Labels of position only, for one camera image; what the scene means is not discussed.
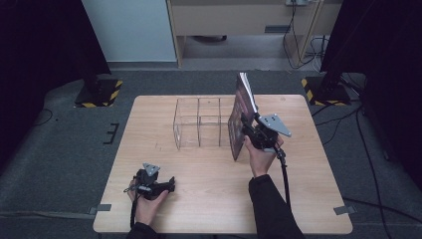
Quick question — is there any purple magazine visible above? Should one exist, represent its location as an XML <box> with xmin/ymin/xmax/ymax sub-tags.
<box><xmin>227</xmin><ymin>72</ymin><xmax>260</xmax><ymax>162</ymax></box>

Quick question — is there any white panel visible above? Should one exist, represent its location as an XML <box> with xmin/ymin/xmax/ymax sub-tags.
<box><xmin>81</xmin><ymin>0</ymin><xmax>177</xmax><ymax>64</ymax></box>

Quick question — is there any black hanging cable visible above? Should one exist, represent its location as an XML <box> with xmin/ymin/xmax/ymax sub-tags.
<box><xmin>282</xmin><ymin>0</ymin><xmax>321</xmax><ymax>71</ymax></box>

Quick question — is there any long black floor cable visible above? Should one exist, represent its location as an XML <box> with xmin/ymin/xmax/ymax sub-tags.
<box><xmin>354</xmin><ymin>108</ymin><xmax>394</xmax><ymax>239</ymax></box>

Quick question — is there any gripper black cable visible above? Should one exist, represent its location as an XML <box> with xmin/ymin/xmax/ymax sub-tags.
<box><xmin>276</xmin><ymin>148</ymin><xmax>293</xmax><ymax>211</ymax></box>
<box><xmin>128</xmin><ymin>192</ymin><xmax>139</xmax><ymax>229</ymax></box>

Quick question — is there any thin black floor cable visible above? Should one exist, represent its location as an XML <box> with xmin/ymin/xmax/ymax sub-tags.
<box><xmin>342</xmin><ymin>196</ymin><xmax>422</xmax><ymax>225</ymax></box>

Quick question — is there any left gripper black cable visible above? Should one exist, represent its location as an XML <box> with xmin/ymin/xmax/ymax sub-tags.
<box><xmin>128</xmin><ymin>192</ymin><xmax>139</xmax><ymax>229</ymax></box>

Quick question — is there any black cable loop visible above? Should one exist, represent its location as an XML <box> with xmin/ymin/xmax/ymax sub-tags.
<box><xmin>32</xmin><ymin>108</ymin><xmax>55</xmax><ymax>127</ymax></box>

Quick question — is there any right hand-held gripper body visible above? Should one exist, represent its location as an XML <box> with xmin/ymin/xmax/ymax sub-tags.
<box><xmin>244</xmin><ymin>113</ymin><xmax>294</xmax><ymax>154</ymax></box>

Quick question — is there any white cable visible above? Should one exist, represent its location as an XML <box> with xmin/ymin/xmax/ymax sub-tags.
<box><xmin>309</xmin><ymin>35</ymin><xmax>330</xmax><ymax>74</ymax></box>

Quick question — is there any person's left hand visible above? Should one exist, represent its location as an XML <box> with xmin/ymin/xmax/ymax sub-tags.
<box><xmin>126</xmin><ymin>178</ymin><xmax>171</xmax><ymax>227</ymax></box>

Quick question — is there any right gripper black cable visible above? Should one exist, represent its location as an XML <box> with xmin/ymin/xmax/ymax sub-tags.
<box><xmin>276</xmin><ymin>148</ymin><xmax>293</xmax><ymax>211</ymax></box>

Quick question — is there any light wooden desk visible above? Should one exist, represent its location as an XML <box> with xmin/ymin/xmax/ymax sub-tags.
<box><xmin>165</xmin><ymin>0</ymin><xmax>343</xmax><ymax>70</ymax></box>

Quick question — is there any grey tape piece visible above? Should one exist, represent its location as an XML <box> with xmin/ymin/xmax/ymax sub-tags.
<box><xmin>88</xmin><ymin>203</ymin><xmax>113</xmax><ymax>216</ymax></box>
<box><xmin>333</xmin><ymin>205</ymin><xmax>358</xmax><ymax>216</ymax></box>

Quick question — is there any dark curtain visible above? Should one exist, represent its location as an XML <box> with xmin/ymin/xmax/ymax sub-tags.
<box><xmin>0</xmin><ymin>0</ymin><xmax>112</xmax><ymax>170</ymax></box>
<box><xmin>319</xmin><ymin>0</ymin><xmax>422</xmax><ymax>182</ymax></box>

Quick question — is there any person's right hand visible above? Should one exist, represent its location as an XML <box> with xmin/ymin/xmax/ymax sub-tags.
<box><xmin>243</xmin><ymin>133</ymin><xmax>286</xmax><ymax>179</ymax></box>

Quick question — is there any clear acrylic organizer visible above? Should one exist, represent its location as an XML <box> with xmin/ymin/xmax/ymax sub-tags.
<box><xmin>171</xmin><ymin>96</ymin><xmax>246</xmax><ymax>151</ymax></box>

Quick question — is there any black yellow striped stand base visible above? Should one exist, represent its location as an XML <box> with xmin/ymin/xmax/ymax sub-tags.
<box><xmin>74</xmin><ymin>78</ymin><xmax>124</xmax><ymax>110</ymax></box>
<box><xmin>300</xmin><ymin>76</ymin><xmax>352</xmax><ymax>108</ymax></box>

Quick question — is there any black stand cable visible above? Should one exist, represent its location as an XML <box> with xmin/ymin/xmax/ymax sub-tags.
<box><xmin>311</xmin><ymin>99</ymin><xmax>363</xmax><ymax>147</ymax></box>

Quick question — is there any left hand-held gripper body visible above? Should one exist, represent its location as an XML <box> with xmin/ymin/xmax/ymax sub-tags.
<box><xmin>133</xmin><ymin>161</ymin><xmax>168</xmax><ymax>201</ymax></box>

